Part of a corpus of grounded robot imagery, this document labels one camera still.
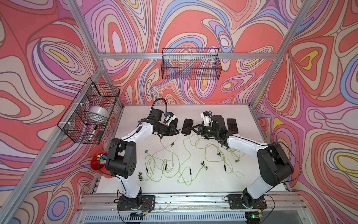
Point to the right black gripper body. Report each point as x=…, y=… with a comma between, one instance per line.
x=207, y=130

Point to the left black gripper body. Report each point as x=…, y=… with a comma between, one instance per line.
x=163, y=129

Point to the black phone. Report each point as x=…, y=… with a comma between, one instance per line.
x=187, y=126
x=174, y=123

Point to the blue phone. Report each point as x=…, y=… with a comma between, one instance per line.
x=232, y=125

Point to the green earphones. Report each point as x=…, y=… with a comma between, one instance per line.
x=153, y=168
x=189, y=171
x=216, y=154
x=236, y=154
x=171, y=165

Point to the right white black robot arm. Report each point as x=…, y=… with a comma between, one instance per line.
x=274, y=165

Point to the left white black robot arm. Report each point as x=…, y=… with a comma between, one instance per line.
x=121, y=159

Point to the white tape roll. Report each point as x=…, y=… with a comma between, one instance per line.
x=99, y=112

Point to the black marker in basket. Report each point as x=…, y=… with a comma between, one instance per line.
x=97, y=133

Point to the red cup with markers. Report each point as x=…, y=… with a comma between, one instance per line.
x=97, y=164

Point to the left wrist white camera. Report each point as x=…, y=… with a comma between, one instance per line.
x=169, y=118

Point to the wrist white camera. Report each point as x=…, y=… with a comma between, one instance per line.
x=206, y=116
x=169, y=118

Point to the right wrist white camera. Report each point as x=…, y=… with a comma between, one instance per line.
x=206, y=116

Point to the back black wire basket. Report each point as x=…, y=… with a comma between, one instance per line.
x=191, y=63

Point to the black wire basket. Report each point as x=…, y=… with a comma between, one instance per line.
x=191, y=63
x=78, y=123

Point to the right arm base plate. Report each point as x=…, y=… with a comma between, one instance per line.
x=240, y=202

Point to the left black wire basket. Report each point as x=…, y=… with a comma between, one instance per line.
x=78, y=123

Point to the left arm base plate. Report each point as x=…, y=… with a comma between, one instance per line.
x=141, y=203

